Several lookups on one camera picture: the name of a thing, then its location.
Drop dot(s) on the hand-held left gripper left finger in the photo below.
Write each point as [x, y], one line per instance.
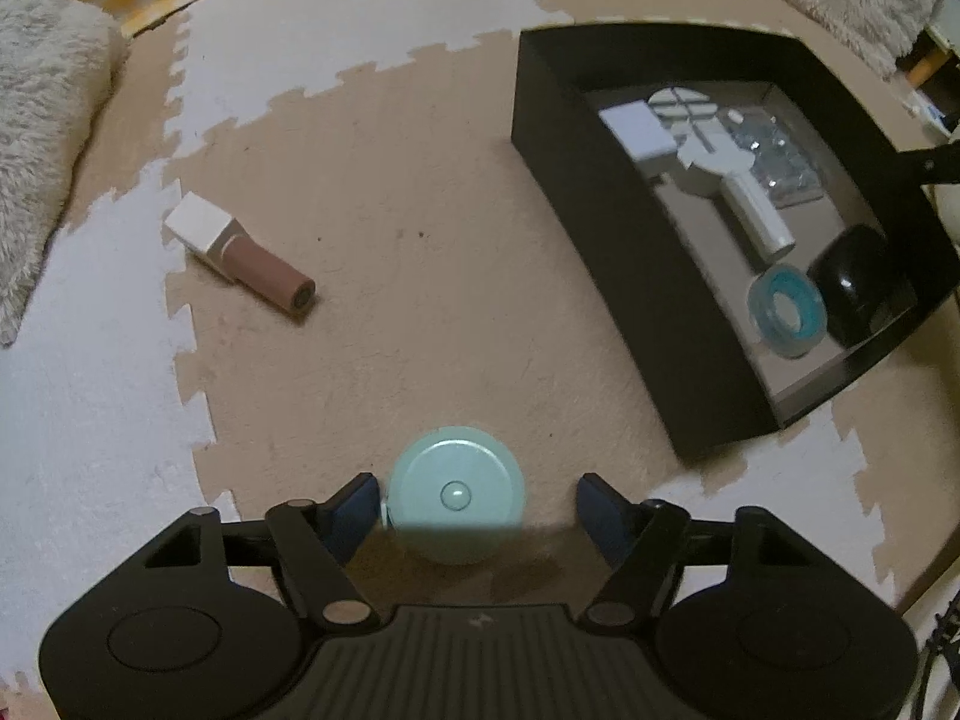
[352, 517]

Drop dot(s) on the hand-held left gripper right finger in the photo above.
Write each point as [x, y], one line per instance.
[604, 517]

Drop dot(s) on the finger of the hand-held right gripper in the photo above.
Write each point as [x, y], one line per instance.
[926, 163]

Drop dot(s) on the mint round tape measure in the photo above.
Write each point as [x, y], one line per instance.
[456, 491]

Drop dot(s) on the black box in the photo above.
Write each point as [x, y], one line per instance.
[615, 240]

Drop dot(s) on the white charger plug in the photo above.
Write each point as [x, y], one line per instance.
[639, 131]

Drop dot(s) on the black round object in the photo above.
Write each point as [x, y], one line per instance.
[861, 285]

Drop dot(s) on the clear plastic packet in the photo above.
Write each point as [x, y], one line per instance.
[776, 157]

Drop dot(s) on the blue tape roll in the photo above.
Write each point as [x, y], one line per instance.
[787, 309]

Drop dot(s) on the white handheld fan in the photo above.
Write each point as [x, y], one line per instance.
[712, 157]

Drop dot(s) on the brown tube with white cap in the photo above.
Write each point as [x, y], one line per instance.
[240, 255]

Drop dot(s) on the large white fluffy pillow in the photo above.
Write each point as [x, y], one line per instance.
[45, 142]

